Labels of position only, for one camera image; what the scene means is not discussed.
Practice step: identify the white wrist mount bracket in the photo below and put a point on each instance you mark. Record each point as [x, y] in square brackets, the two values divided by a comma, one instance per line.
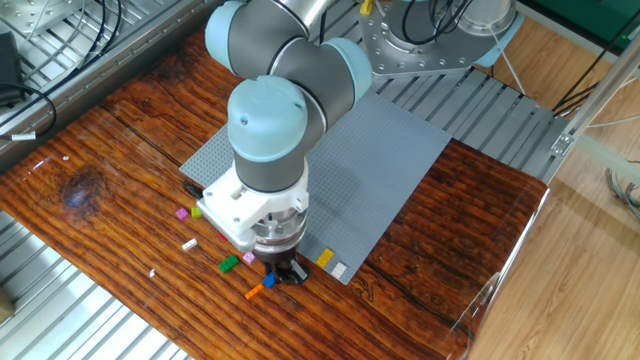
[235, 205]

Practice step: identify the silver frame corner bracket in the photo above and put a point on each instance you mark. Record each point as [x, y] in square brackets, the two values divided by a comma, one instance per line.
[562, 145]

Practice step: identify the yellow Lego brick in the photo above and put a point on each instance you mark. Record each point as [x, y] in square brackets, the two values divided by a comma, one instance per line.
[324, 258]

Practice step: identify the small pink square brick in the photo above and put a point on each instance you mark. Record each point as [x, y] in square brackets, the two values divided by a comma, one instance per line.
[182, 214]

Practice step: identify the green Lego brick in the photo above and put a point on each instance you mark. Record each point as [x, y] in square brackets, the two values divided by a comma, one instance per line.
[229, 264]

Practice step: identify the black power adapter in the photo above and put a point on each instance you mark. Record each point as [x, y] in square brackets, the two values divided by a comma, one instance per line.
[9, 65]

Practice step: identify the small lime green brick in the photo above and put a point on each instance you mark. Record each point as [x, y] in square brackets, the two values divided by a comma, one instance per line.
[196, 212]

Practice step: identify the silver perforated metal plate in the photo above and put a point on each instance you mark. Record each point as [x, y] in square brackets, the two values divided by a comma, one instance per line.
[30, 12]

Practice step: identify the aluminium frame beam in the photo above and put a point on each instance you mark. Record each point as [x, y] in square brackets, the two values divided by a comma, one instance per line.
[600, 95]
[610, 155]

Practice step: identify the wide white Lego brick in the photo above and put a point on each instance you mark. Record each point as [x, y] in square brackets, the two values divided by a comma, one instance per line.
[338, 270]

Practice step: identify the yellow plastic clip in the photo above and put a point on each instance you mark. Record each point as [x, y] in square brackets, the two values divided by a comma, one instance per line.
[366, 6]

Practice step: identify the pink rectangular Lego brick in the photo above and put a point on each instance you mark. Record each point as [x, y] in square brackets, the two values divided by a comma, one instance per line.
[248, 257]

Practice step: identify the white zip tie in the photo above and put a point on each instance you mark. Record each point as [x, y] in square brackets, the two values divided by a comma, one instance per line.
[507, 60]

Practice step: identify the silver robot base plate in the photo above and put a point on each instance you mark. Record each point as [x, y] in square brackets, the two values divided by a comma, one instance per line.
[400, 55]

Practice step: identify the grey Lego baseplate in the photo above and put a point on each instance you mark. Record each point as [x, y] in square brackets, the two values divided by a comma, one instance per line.
[380, 165]

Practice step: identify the thin white Lego brick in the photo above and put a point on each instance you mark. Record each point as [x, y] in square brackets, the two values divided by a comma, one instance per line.
[189, 244]

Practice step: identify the thin orange Lego brick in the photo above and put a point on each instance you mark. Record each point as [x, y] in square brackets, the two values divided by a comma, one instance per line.
[254, 291]

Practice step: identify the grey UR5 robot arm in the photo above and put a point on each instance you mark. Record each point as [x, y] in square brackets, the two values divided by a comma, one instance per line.
[265, 125]

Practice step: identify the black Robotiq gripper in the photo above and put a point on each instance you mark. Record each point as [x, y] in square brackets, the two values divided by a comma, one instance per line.
[277, 262]

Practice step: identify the long blue Lego brick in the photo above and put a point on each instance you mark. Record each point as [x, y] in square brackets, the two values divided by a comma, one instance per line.
[270, 280]

